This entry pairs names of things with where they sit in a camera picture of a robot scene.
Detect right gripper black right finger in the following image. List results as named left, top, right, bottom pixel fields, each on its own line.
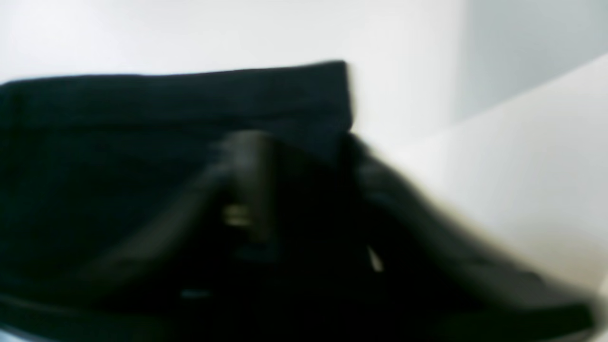
left=347, top=135, right=601, bottom=333

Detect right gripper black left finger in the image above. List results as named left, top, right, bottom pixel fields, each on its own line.
left=71, top=131, right=276, bottom=304

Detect black T-shirt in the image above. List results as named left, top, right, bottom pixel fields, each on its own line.
left=0, top=60, right=601, bottom=342

